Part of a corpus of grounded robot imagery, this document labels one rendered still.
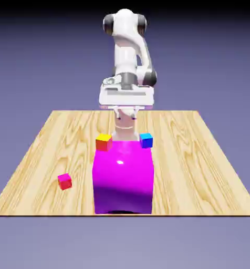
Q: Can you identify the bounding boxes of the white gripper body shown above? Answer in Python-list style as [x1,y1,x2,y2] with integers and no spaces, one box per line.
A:
[98,83,155,110]

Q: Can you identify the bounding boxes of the small blue cube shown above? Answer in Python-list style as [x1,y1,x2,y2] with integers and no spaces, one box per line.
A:
[139,132,154,149]

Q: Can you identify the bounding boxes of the small orange cube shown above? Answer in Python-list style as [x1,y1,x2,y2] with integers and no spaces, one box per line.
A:
[95,133,113,152]

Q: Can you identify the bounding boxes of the small red cube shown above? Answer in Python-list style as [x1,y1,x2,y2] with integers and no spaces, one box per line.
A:
[57,173,72,191]

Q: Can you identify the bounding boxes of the large magenta box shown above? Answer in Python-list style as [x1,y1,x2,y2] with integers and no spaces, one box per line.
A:
[92,140,155,215]

